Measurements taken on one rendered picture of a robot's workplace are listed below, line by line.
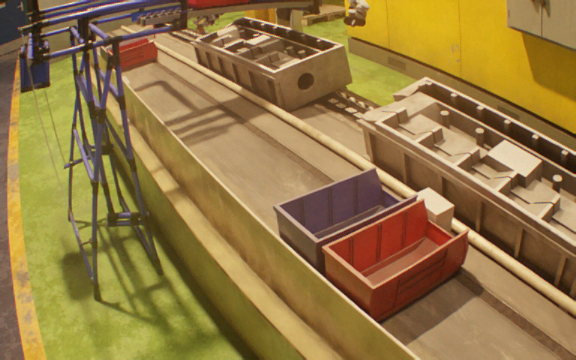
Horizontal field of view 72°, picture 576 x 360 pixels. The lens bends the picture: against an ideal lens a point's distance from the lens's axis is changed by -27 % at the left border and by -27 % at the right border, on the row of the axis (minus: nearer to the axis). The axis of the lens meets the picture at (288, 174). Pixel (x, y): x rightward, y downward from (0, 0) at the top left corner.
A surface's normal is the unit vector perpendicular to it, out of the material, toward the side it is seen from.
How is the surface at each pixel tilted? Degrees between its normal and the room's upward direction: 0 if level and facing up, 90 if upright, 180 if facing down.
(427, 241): 29
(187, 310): 0
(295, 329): 0
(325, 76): 90
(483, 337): 0
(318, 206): 88
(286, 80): 90
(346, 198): 88
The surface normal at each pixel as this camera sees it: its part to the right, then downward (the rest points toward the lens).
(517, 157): -0.21, -0.80
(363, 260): 0.52, 0.37
